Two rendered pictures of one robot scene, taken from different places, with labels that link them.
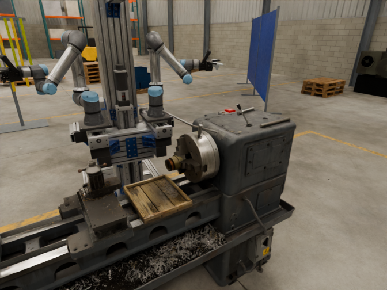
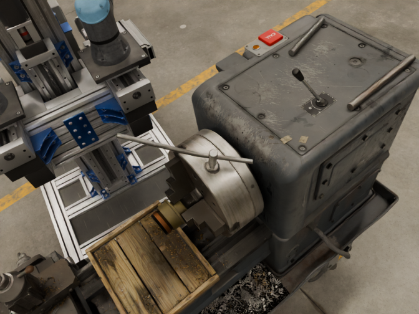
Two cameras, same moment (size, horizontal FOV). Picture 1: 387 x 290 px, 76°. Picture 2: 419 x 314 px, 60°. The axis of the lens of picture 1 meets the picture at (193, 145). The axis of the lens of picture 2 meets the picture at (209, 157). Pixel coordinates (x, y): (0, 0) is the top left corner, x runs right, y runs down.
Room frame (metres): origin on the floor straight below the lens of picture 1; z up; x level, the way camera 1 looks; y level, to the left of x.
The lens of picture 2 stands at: (0.82, -0.07, 2.01)
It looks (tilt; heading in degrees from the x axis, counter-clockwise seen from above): 53 degrees down; 4
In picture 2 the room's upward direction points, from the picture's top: 11 degrees counter-clockwise
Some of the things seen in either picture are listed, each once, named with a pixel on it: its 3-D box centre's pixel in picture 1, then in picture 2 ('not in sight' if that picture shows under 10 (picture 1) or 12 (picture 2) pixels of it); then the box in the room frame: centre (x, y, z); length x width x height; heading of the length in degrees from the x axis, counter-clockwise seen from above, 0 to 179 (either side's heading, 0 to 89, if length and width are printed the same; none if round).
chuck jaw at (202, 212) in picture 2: (193, 166); (209, 220); (1.30, 0.00, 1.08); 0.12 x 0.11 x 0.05; 32
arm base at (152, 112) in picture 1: (156, 109); (107, 43); (2.03, 0.32, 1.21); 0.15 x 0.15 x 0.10
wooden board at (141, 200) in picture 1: (156, 195); (150, 265); (1.26, 0.22, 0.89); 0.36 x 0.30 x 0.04; 32
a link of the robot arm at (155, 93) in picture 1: (155, 95); (96, 14); (2.04, 0.32, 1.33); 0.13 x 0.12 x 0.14; 4
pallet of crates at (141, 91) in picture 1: (136, 79); not in sight; (8.49, 1.91, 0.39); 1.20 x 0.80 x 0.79; 132
